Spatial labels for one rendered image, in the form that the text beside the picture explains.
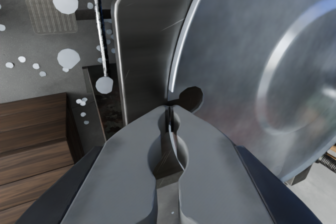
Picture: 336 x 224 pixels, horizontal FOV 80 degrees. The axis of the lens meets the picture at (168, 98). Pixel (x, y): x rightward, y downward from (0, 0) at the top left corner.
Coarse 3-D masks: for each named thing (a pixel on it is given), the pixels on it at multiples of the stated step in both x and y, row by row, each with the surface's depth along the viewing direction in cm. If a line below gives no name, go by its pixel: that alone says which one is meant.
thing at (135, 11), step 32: (128, 0) 10; (160, 0) 11; (192, 0) 11; (128, 32) 11; (160, 32) 11; (128, 64) 11; (160, 64) 12; (128, 96) 12; (160, 96) 13; (192, 96) 14; (160, 160) 16
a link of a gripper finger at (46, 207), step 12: (84, 156) 8; (96, 156) 8; (72, 168) 8; (84, 168) 8; (60, 180) 7; (72, 180) 7; (48, 192) 7; (60, 192) 7; (72, 192) 7; (36, 204) 6; (48, 204) 6; (60, 204) 6; (24, 216) 6; (36, 216) 6; (48, 216) 6; (60, 216) 6
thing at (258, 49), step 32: (224, 0) 12; (256, 0) 13; (288, 0) 14; (320, 0) 15; (192, 32) 12; (224, 32) 13; (256, 32) 14; (288, 32) 15; (320, 32) 16; (192, 64) 13; (224, 64) 14; (256, 64) 15; (288, 64) 16; (320, 64) 18; (224, 96) 15; (256, 96) 17; (288, 96) 18; (320, 96) 20; (224, 128) 17; (256, 128) 19; (288, 128) 20; (320, 128) 24; (288, 160) 25
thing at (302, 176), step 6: (324, 156) 31; (330, 156) 31; (318, 162) 32; (324, 162) 31; (330, 162) 30; (306, 168) 35; (330, 168) 30; (300, 174) 35; (306, 174) 36; (288, 180) 36; (294, 180) 35; (300, 180) 36
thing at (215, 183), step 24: (192, 120) 10; (192, 144) 9; (216, 144) 9; (192, 168) 8; (216, 168) 8; (240, 168) 7; (192, 192) 7; (216, 192) 7; (240, 192) 7; (192, 216) 6; (216, 216) 6; (240, 216) 6; (264, 216) 6
